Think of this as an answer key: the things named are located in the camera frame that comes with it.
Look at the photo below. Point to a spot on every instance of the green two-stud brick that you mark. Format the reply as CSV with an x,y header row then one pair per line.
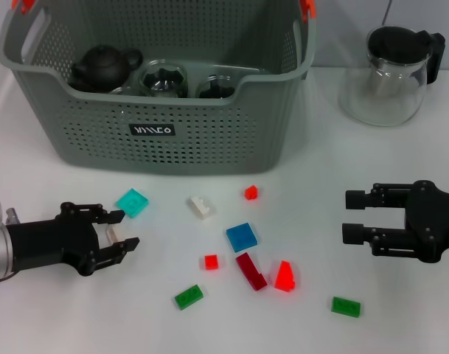
x,y
345,306
189,297

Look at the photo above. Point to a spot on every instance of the black ceramic teapot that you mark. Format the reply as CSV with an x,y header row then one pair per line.
x,y
102,70

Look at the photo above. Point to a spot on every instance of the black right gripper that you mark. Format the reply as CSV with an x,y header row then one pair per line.
x,y
441,221

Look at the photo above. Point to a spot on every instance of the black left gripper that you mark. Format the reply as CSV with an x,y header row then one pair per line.
x,y
51,241

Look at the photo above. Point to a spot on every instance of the small red brick side stud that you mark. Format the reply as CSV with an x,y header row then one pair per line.
x,y
250,193

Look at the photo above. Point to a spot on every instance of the left gripper silver connector plug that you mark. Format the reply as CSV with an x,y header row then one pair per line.
x,y
11,215

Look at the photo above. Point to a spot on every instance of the blue square four-stud brick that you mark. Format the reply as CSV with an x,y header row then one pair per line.
x,y
241,237

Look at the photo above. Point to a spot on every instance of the dark red long brick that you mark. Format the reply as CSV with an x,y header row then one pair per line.
x,y
250,274

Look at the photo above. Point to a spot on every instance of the bright red wedge brick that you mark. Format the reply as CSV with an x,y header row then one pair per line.
x,y
284,278

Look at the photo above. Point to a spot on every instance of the white toy brick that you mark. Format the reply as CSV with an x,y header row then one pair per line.
x,y
111,235
202,208

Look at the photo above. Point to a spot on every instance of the glass teacup black holder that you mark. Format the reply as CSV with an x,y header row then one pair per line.
x,y
163,79
213,90
119,89

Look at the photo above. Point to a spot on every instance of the teal square toy brick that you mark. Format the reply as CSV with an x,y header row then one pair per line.
x,y
132,203

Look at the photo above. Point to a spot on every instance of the grey perforated plastic storage bin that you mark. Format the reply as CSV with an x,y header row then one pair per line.
x,y
209,147

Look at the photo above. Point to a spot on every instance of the glass pitcher black lid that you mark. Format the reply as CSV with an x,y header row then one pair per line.
x,y
397,44

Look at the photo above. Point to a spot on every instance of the small red square brick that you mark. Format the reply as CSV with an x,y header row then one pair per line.
x,y
211,262

